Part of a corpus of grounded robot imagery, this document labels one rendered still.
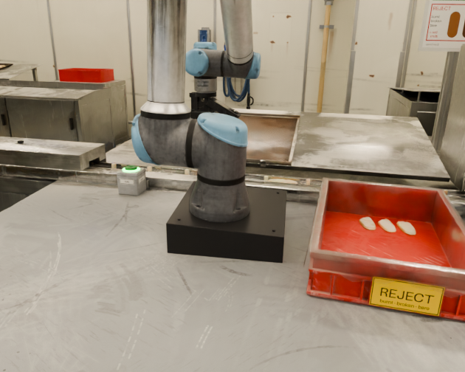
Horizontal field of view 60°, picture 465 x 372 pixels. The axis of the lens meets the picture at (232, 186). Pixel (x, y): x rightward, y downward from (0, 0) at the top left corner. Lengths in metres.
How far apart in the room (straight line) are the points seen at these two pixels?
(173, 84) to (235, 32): 0.24
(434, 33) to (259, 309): 1.61
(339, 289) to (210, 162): 0.38
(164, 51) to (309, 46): 4.14
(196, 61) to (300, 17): 3.87
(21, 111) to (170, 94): 3.50
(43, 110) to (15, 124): 0.35
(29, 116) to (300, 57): 2.98
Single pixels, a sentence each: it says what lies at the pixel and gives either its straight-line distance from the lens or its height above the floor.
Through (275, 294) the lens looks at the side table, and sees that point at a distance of 0.83.
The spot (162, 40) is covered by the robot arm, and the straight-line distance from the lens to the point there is 0.91.
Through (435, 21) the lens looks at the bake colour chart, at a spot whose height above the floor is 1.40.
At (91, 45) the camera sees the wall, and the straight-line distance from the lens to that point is 5.79.
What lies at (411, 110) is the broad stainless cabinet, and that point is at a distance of 3.03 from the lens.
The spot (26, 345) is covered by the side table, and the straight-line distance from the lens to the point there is 0.78.
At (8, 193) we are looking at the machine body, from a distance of 1.72.
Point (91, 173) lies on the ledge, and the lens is 1.48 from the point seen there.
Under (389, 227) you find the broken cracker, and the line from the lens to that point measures 1.16.
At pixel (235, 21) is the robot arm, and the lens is 1.04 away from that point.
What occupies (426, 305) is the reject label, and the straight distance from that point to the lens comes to 0.83.
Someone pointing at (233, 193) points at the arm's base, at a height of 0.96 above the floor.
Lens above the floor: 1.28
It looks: 19 degrees down
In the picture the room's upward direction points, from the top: 1 degrees clockwise
